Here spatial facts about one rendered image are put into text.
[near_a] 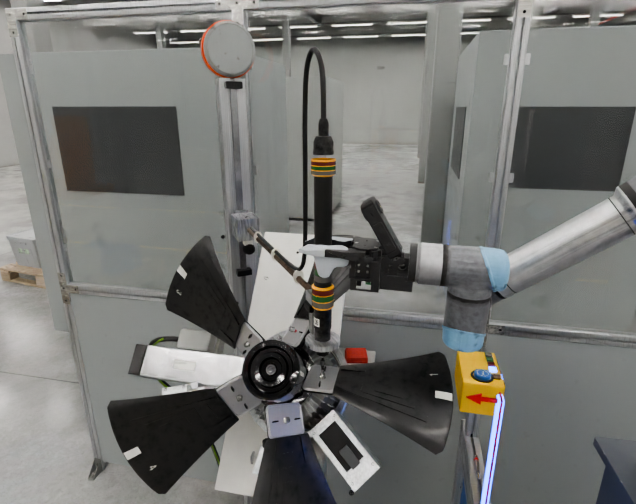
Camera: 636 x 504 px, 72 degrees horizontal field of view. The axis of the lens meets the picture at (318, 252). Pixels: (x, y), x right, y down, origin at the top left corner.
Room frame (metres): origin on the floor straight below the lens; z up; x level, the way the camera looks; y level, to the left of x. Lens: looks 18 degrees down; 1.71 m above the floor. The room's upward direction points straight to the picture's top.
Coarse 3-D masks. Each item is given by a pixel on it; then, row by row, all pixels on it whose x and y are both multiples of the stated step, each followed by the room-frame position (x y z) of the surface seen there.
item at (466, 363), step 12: (456, 360) 1.07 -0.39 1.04; (468, 360) 1.02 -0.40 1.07; (480, 360) 1.02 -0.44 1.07; (456, 372) 1.04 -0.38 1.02; (468, 372) 0.96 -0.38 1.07; (492, 372) 0.96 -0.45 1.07; (456, 384) 1.02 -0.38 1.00; (468, 384) 0.92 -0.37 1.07; (480, 384) 0.92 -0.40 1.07; (492, 384) 0.91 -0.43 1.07; (492, 396) 0.91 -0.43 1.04; (468, 408) 0.92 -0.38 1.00; (480, 408) 0.91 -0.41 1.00; (492, 408) 0.91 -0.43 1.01
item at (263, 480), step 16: (272, 448) 0.68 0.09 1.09; (288, 448) 0.69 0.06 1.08; (304, 448) 0.71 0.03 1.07; (272, 464) 0.66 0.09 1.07; (288, 464) 0.67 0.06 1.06; (304, 464) 0.69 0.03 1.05; (272, 480) 0.64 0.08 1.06; (288, 480) 0.65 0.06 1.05; (304, 480) 0.66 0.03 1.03; (320, 480) 0.68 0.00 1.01; (256, 496) 0.61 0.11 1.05; (272, 496) 0.62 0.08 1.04; (288, 496) 0.63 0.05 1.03; (304, 496) 0.64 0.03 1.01; (320, 496) 0.66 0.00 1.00
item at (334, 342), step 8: (304, 304) 0.81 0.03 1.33; (312, 312) 0.79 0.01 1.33; (312, 320) 0.79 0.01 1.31; (312, 328) 0.79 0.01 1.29; (312, 336) 0.78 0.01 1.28; (336, 336) 0.78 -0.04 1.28; (312, 344) 0.75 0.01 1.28; (320, 344) 0.75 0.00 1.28; (328, 344) 0.75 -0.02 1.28; (336, 344) 0.76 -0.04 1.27
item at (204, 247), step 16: (208, 240) 0.96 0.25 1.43; (192, 256) 0.97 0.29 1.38; (208, 256) 0.94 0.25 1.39; (176, 272) 0.98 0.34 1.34; (192, 272) 0.95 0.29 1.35; (208, 272) 0.93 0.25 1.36; (192, 288) 0.94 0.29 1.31; (208, 288) 0.91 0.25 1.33; (224, 288) 0.89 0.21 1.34; (176, 304) 0.97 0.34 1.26; (192, 304) 0.94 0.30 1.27; (208, 304) 0.91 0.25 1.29; (224, 304) 0.88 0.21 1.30; (192, 320) 0.94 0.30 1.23; (208, 320) 0.91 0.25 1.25; (224, 320) 0.88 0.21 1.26; (240, 320) 0.85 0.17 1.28; (224, 336) 0.88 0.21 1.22
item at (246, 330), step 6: (246, 324) 0.84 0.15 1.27; (240, 330) 0.86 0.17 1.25; (246, 330) 0.85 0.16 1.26; (252, 330) 0.83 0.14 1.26; (240, 336) 0.86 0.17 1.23; (246, 336) 0.85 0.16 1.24; (252, 336) 0.84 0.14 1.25; (258, 336) 0.82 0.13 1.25; (240, 342) 0.86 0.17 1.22; (252, 342) 0.84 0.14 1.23; (258, 342) 0.83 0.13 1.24; (240, 348) 0.87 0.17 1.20; (246, 348) 0.85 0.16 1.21; (246, 354) 0.86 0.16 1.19
